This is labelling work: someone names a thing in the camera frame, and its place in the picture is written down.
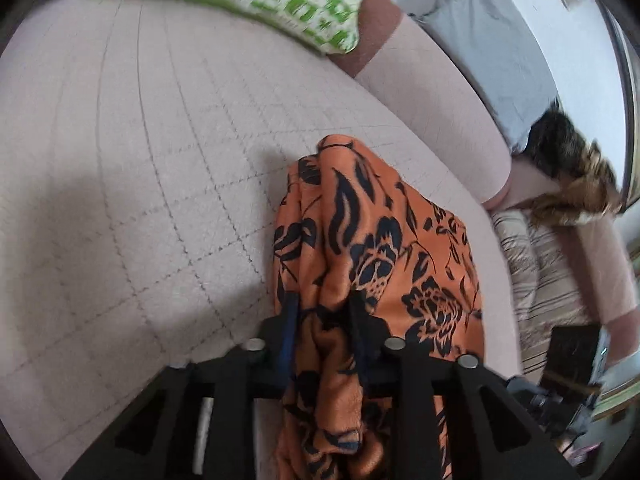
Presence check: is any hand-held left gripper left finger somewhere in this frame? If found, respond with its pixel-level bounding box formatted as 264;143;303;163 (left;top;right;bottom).
62;292;301;480

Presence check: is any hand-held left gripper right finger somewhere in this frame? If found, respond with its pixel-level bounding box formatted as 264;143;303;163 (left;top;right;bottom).
347;292;581;480

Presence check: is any orange floral garment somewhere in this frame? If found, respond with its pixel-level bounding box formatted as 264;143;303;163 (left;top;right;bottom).
272;135;486;480

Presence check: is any black box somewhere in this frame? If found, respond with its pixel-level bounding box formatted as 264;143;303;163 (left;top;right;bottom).
549;324;603;386

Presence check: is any striped beige cloth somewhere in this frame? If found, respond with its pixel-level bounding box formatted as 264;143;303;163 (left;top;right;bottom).
492;210;601;386

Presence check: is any long pink bolster cushion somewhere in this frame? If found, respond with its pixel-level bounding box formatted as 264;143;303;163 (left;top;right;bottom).
327;0;516;206

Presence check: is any leopard print furry cloth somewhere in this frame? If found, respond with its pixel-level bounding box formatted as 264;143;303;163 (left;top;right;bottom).
525;110;623;226

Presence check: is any grey pillow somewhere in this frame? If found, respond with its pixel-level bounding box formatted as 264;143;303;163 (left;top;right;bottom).
410;0;561;153

